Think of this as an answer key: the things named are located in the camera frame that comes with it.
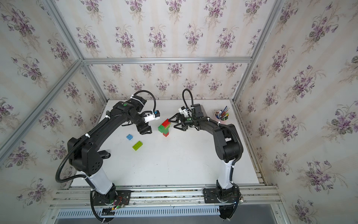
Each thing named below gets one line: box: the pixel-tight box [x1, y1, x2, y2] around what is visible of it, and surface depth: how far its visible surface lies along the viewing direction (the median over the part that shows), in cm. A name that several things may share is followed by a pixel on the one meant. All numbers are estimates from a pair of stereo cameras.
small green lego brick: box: [157, 124, 166, 133], surface depth 90 cm
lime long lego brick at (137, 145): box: [131, 140, 144, 152], surface depth 94 cm
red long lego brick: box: [161, 118, 171, 129], surface depth 92 cm
